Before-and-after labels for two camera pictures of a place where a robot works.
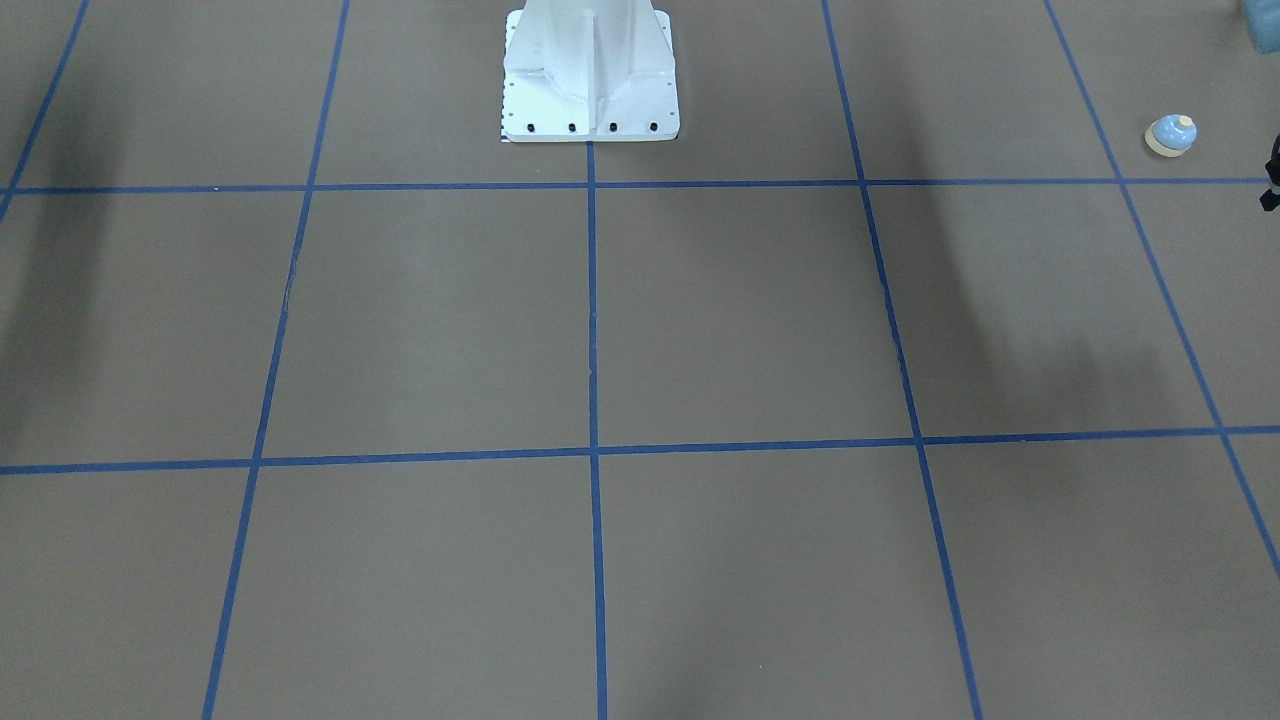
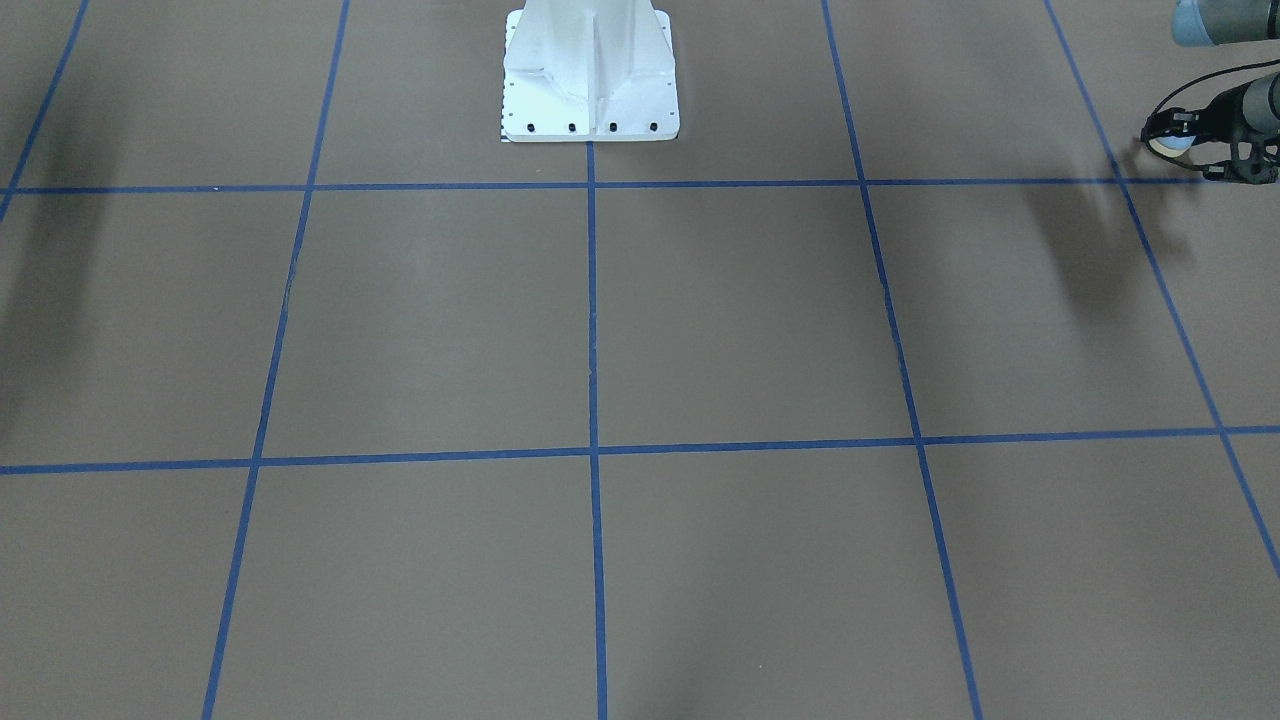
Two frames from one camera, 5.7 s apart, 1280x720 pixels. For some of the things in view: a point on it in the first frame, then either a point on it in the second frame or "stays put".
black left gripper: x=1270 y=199 -> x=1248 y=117
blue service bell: x=1170 y=135 stays put
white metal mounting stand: x=589 y=71 stays put
